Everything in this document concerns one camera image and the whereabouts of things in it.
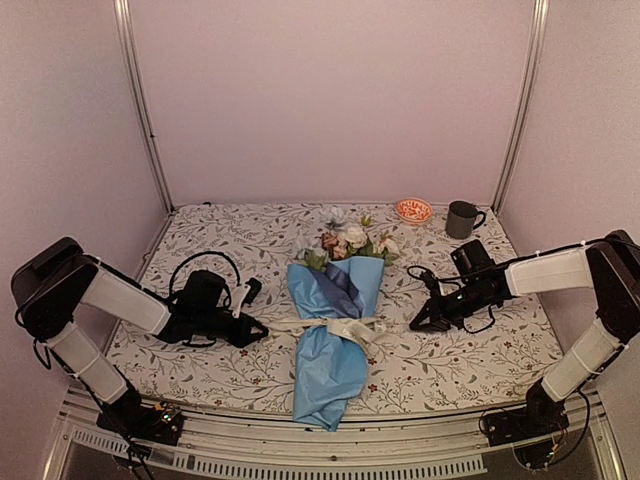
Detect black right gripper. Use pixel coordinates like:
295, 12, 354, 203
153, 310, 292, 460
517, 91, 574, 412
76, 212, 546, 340
411, 280, 494, 331

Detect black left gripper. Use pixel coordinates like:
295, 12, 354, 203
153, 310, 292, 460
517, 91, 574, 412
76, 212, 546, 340
194, 309, 267, 348

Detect white ribbon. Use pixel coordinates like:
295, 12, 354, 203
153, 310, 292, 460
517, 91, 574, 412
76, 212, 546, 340
264, 317, 387, 358

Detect dark navy tissue paper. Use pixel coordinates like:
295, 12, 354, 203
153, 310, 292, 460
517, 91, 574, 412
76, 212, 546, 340
317, 264, 364, 319

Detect white fake flower stems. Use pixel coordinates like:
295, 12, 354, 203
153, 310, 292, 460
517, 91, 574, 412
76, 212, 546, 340
334, 216, 400, 266

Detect pink fake flower stems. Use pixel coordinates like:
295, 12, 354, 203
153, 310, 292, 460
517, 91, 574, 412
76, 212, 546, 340
320, 232, 351, 261

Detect pale blue fake flower stems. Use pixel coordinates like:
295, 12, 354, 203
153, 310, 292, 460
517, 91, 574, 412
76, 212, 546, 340
292, 207, 347, 260

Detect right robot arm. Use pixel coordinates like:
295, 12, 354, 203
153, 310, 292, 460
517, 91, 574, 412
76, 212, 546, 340
410, 229, 639, 436

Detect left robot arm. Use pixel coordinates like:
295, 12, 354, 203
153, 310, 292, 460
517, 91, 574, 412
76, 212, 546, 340
10, 237, 269, 434

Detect floral patterned table mat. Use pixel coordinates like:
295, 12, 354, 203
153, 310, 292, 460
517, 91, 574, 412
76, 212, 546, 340
108, 204, 561, 419

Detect dark grey mug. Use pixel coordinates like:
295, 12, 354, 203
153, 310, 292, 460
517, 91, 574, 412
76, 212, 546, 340
445, 200, 487, 240

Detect orange patterned bowl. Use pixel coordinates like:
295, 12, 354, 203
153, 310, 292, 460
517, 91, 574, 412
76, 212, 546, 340
395, 197, 433, 225

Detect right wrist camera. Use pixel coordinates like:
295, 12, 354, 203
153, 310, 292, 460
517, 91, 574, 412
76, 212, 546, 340
418, 269, 440, 292

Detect front aluminium rail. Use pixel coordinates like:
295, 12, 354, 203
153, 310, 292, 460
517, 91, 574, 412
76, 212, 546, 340
43, 388, 628, 479

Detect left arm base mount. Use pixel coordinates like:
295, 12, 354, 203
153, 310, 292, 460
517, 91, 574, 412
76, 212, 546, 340
97, 396, 184, 446

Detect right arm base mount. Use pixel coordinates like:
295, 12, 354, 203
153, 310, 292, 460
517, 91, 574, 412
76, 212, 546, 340
478, 399, 569, 470

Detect right aluminium frame post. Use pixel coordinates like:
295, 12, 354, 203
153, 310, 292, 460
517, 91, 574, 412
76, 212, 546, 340
491, 0, 550, 216

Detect aluminium frame post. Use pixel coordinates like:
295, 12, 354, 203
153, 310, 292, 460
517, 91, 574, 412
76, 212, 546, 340
491, 0, 550, 216
113, 0, 175, 214

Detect left aluminium frame post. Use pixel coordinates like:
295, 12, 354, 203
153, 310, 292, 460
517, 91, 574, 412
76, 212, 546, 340
113, 0, 175, 214

